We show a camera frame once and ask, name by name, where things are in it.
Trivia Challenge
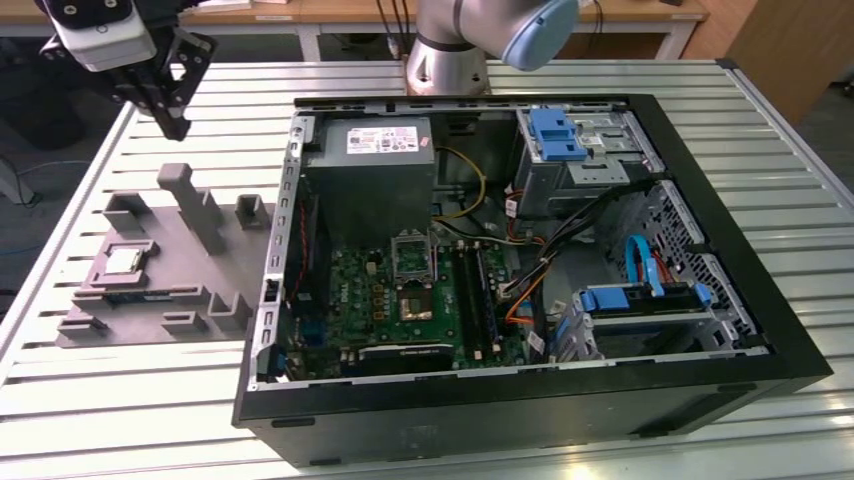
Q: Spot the CPU socket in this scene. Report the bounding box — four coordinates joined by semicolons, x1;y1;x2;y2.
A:
398;293;436;323

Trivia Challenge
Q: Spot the green motherboard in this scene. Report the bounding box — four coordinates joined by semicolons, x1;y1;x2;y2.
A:
276;234;535;382

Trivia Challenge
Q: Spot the black PC case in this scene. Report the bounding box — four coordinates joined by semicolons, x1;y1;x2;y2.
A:
229;92;835;469

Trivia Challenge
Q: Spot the black cable bundle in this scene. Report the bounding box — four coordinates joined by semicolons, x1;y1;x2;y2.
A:
499;180;654;297

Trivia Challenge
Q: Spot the blue flat data wire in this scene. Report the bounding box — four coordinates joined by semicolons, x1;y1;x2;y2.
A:
624;233;667;297

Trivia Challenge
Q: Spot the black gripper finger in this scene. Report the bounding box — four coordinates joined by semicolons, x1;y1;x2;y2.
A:
159;27;220;142
37;33;183;142

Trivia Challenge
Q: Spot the metal locking lever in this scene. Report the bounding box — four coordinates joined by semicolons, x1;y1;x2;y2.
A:
431;222;444;290

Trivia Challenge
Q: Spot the yellow wire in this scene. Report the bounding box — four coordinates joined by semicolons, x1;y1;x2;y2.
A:
431;146;488;220

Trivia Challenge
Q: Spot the blue plastic drive bracket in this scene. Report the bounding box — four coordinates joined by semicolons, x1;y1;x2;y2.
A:
528;108;578;163

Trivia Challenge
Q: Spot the silver CPU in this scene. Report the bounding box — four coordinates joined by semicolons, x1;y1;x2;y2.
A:
105;247;144;274

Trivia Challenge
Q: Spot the metal socket cover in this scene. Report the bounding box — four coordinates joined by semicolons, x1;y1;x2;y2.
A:
388;230;440;290

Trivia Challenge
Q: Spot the red data wire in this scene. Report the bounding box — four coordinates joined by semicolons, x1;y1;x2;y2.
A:
650;249;676;287

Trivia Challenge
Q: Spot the black graphics card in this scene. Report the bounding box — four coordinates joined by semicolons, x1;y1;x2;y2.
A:
337;341;456;377

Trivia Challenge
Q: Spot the orange wire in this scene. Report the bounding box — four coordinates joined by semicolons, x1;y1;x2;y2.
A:
503;282;539;329

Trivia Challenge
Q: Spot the blue floor cable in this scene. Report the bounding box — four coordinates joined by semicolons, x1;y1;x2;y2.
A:
16;158;92;177

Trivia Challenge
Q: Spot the wooden cabinet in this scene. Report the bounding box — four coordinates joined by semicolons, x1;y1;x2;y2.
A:
723;0;854;126

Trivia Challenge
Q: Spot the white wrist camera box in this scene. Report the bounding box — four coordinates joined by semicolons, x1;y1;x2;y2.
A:
49;0;160;73

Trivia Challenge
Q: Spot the black RAM slot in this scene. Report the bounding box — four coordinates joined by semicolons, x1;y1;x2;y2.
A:
452;241;487;360
471;241;506;355

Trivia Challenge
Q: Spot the hard disk in blue carrier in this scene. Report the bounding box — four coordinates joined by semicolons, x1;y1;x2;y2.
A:
576;282;711;317

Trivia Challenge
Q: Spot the wooden desk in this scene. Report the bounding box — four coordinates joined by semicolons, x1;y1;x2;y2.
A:
0;0;710;62

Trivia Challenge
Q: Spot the grey power supply unit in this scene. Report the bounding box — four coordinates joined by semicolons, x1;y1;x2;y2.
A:
303;115;440;242

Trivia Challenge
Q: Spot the grey parts rack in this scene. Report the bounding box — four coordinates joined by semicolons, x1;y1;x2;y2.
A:
53;162;279;350

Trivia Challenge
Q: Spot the silver drive cage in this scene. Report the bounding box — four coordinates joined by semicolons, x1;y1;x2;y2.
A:
514;107;667;217

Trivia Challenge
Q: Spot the RAM stick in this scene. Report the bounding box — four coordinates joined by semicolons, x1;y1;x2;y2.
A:
100;288;179;305

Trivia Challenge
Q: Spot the black chair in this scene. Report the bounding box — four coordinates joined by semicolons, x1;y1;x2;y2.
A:
0;37;92;151

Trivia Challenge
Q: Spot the silver disk bay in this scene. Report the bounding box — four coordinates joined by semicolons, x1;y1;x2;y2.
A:
571;287;768;362

